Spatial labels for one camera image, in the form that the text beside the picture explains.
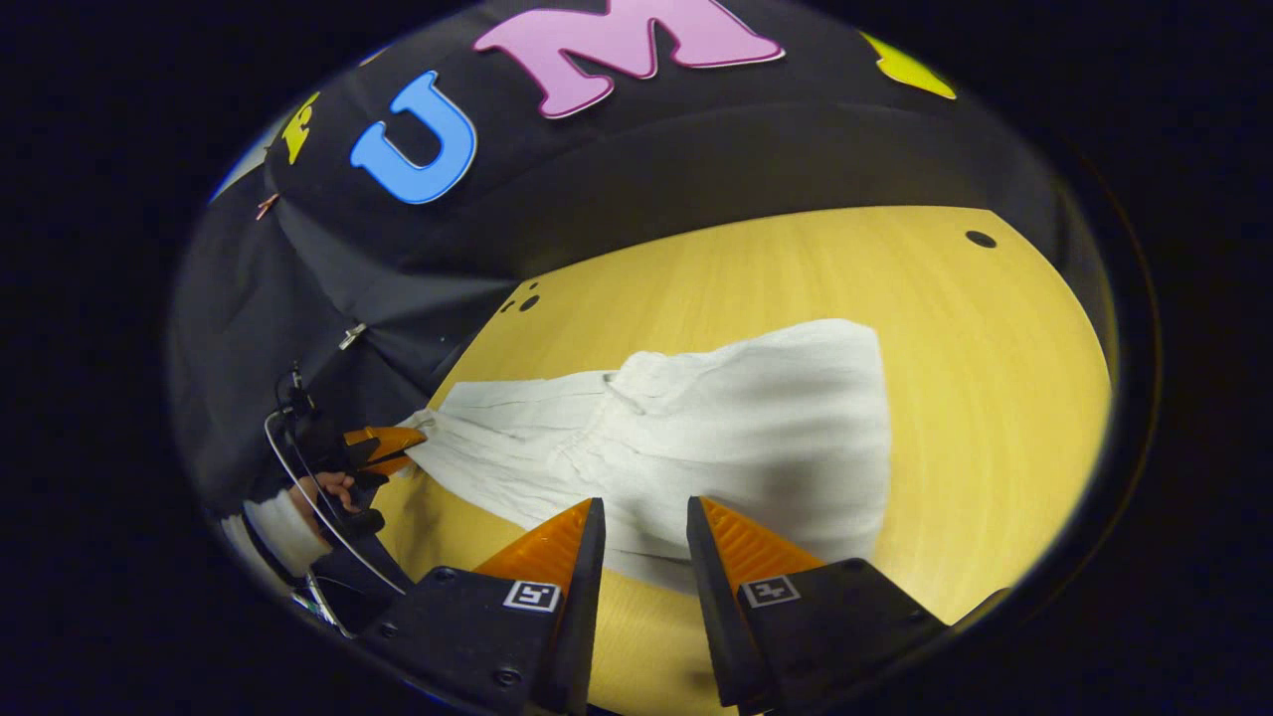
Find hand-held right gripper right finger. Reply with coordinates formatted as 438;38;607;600
686;494;951;713

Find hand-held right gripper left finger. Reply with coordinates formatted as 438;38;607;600
356;496;608;716

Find white jeans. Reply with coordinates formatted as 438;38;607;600
403;318;891;596

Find black backdrop cloth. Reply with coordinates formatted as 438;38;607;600
169;0;1115;518

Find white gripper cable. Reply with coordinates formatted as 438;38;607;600
264;408;409;598

